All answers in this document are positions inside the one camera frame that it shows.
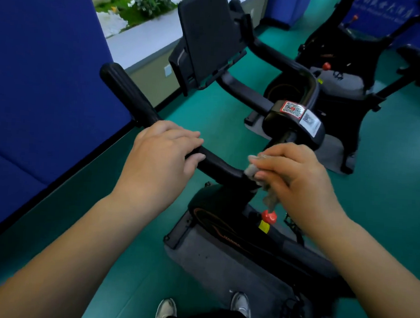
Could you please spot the black tablet holder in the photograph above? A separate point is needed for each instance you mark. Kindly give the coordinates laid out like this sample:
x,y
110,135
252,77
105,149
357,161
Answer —
x,y
207,32

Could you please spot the person's right forearm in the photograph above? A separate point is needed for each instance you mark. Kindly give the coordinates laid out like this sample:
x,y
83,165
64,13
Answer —
x,y
383,288

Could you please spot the person's white right shoe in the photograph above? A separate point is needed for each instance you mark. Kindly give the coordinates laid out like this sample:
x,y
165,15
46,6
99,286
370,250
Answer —
x,y
241,304

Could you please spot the person's left hand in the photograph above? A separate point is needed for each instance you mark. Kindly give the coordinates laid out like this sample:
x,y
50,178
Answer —
x,y
156,168

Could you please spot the grey-topped beige cabinet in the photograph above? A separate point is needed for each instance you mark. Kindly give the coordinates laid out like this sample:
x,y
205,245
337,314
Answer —
x,y
142,43

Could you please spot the person's white shoe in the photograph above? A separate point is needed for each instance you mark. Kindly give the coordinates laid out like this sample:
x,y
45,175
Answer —
x,y
241,304
166,310

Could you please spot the person's white left shoe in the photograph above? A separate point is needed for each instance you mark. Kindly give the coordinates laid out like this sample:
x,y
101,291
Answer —
x,y
166,310

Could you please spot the white wall outlet plate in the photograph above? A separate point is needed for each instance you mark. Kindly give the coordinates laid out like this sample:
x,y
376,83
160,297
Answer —
x,y
168,70

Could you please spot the green moss bed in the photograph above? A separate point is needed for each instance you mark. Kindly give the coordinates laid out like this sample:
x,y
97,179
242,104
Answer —
x,y
128,15

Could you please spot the person's right hand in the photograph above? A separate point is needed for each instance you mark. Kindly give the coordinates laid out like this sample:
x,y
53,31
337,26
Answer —
x,y
307,191

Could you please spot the blue padded column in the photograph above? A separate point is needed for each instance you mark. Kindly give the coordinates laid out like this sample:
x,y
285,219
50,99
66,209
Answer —
x,y
287,5
40,83

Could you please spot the small orange garden ornament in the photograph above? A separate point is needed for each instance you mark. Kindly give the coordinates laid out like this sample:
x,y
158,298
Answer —
x,y
114,9

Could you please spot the grey cleaning cloth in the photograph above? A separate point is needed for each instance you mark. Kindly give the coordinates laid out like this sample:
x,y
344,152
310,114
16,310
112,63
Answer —
x,y
271,200

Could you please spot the white pebble path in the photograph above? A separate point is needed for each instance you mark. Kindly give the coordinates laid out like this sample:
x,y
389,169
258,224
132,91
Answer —
x,y
110,25

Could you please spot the person's left forearm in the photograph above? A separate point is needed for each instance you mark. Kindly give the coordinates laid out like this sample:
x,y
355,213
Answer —
x,y
47,267

